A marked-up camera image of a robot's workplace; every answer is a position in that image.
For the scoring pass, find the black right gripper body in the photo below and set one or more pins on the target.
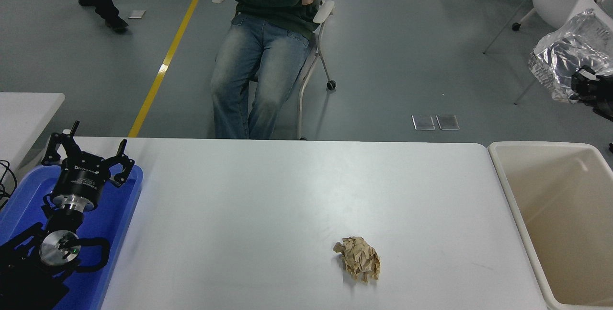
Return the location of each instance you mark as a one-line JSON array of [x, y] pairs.
[[606, 101]]

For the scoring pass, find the white floor label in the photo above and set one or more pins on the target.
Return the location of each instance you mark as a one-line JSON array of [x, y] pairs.
[[137, 14]]

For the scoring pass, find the large pale plastic bin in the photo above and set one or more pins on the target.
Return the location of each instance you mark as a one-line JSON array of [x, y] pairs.
[[565, 214]]

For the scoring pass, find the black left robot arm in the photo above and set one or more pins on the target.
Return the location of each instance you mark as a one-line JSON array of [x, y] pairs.
[[28, 281]]

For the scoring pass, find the blue plastic tray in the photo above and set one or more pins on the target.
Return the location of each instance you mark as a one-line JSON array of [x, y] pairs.
[[119, 214]]

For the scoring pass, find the crumpled tan paper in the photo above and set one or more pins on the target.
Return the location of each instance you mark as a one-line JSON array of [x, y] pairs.
[[359, 259]]

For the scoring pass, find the white side table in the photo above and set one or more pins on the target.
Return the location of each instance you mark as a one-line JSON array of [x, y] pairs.
[[24, 118]]

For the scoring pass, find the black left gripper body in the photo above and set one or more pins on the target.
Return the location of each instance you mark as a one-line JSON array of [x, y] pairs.
[[81, 183]]

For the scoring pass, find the silver foil tray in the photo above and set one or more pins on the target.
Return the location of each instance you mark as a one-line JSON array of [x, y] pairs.
[[565, 46]]

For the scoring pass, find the clear floor plate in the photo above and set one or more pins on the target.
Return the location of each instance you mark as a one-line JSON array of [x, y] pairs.
[[424, 122], [448, 122]]

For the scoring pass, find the grey chair with casters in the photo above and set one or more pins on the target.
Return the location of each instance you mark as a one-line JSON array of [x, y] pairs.
[[323, 12]]

